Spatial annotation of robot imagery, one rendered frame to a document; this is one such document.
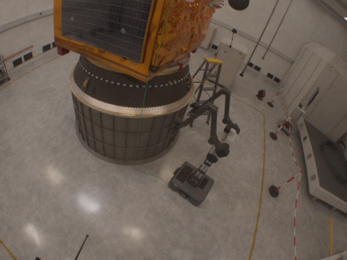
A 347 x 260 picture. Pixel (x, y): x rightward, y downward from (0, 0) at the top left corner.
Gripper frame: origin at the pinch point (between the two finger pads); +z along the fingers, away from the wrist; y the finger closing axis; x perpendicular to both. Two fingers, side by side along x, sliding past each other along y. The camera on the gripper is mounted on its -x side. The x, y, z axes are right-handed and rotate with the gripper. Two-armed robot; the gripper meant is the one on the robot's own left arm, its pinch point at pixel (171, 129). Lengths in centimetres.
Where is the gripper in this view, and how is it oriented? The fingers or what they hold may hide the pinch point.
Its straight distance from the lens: 209.2
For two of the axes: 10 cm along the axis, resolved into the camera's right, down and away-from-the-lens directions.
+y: -5.4, 5.1, -6.7
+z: -6.2, 3.0, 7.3
